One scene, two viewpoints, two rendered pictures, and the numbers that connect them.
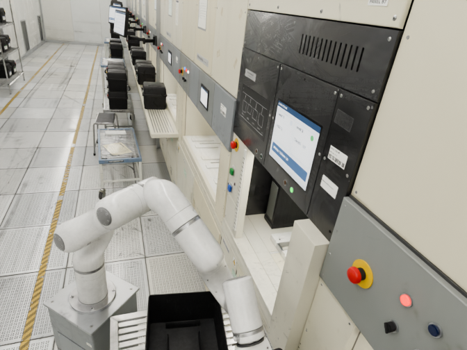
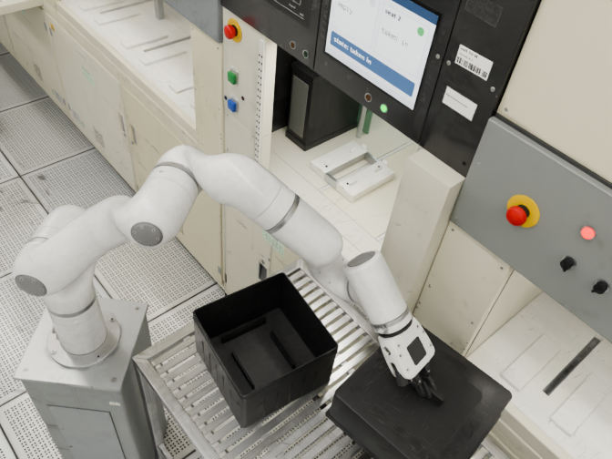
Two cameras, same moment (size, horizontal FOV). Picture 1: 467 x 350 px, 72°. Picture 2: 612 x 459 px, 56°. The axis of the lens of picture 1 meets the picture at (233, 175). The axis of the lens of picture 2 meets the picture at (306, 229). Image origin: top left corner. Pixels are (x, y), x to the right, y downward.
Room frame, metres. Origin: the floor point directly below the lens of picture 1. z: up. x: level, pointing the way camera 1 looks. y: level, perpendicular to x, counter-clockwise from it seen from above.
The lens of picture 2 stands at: (0.01, 0.38, 2.17)
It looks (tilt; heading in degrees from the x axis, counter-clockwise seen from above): 47 degrees down; 335
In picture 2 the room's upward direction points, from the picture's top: 8 degrees clockwise
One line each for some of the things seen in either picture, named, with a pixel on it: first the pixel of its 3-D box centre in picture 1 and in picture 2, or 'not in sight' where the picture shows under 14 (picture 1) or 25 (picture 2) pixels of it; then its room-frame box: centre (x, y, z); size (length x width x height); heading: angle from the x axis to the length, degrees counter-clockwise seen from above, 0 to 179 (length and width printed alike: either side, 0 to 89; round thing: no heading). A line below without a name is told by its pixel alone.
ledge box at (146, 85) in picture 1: (153, 95); not in sight; (3.74, 1.04, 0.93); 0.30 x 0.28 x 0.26; 19
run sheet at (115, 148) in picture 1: (117, 148); not in sight; (3.15, 1.28, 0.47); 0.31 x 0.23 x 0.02; 43
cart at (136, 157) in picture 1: (120, 160); not in sight; (3.33, 1.33, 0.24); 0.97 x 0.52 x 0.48; 24
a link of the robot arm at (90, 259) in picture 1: (93, 237); (67, 257); (1.01, 0.53, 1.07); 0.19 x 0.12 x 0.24; 149
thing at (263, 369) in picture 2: (185, 337); (263, 346); (0.78, 0.10, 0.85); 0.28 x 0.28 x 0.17; 14
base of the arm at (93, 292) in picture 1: (91, 280); (77, 319); (0.98, 0.55, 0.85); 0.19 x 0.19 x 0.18
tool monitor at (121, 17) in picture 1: (135, 28); not in sight; (4.16, 1.38, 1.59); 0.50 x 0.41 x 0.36; 112
